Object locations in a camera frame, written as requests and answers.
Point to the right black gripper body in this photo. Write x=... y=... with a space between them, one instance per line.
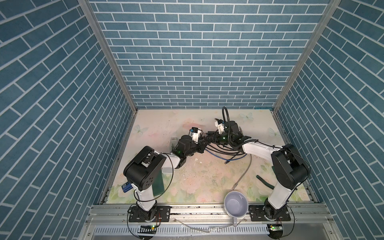
x=222 y=139

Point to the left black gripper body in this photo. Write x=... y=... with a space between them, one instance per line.
x=193 y=148

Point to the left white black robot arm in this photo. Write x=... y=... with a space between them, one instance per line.
x=142 y=170

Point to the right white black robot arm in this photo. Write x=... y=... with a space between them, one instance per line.
x=290 y=169

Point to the lavender mug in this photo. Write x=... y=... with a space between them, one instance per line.
x=236 y=206

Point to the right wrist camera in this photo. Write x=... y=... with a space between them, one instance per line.
x=220 y=125

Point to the green network switch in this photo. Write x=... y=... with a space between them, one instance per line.
x=158 y=185

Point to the green handled pliers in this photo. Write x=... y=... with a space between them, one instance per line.
x=264 y=182

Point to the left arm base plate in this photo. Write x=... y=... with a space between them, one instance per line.
x=155 y=214

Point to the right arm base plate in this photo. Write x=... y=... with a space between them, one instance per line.
x=260 y=213

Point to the aluminium frame rail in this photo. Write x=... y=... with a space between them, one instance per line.
x=309 y=221

